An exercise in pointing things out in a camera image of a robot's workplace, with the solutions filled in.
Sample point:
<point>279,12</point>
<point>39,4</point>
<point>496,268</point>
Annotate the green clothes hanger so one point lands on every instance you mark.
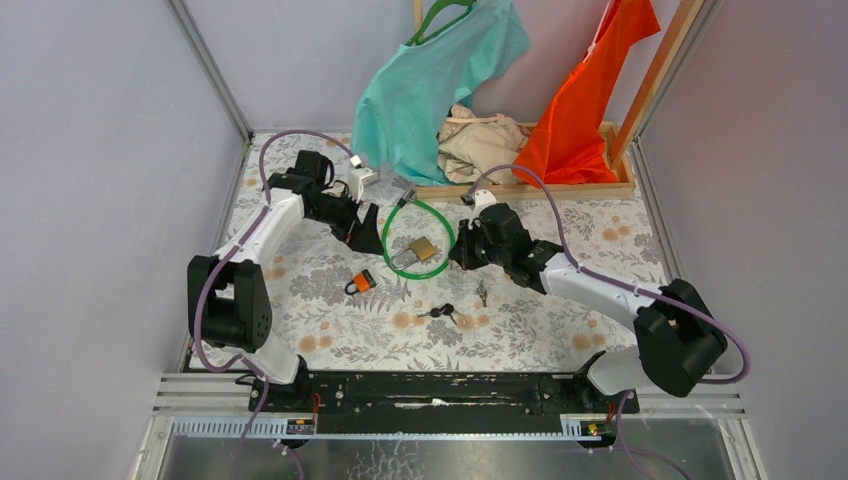
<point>431,20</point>

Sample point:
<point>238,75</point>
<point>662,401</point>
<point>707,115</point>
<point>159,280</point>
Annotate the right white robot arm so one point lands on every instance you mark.
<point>675,345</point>

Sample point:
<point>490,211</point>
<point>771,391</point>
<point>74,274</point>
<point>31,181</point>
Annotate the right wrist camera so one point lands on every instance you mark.
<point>478,200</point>

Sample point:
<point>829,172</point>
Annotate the green cable lock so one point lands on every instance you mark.
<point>410,219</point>

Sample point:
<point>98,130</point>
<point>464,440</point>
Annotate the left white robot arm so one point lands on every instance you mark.
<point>229,304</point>

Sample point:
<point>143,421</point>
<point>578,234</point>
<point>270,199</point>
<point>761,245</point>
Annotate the white slotted cable duct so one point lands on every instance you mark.
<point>565,429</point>

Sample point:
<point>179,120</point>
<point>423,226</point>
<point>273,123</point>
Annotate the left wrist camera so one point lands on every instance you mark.
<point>359,177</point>

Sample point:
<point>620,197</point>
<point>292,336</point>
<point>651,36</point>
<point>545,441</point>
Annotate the beige crumpled cloth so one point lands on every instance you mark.
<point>469,145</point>

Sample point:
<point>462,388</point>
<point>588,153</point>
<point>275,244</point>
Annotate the teal shirt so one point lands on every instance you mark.
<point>400,113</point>

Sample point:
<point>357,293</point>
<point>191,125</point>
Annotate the brass padlock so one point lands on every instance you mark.
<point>418,251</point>

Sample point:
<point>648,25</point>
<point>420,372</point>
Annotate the orange black small padlock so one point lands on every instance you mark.
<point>360,283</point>

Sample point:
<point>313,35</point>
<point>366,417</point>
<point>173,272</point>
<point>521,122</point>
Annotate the black headed keys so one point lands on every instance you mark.
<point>447,310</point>

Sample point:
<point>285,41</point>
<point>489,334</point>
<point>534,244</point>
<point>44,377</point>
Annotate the small silver key pair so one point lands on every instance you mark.
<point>482,293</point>

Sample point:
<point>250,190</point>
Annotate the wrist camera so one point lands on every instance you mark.
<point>478,200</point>
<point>359,177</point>

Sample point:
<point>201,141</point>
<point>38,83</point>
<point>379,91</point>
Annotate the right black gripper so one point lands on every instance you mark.
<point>462,253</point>

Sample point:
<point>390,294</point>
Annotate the wooden post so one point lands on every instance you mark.
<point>679,27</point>

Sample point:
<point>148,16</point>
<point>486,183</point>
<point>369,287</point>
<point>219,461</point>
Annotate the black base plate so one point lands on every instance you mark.
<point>433,402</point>

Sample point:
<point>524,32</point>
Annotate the orange shirt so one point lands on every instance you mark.
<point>565,147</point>

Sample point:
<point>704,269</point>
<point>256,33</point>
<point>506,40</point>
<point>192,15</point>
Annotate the wooden tray frame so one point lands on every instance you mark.
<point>622,189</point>

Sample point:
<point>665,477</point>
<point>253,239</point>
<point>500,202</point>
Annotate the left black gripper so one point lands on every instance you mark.
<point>362,237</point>

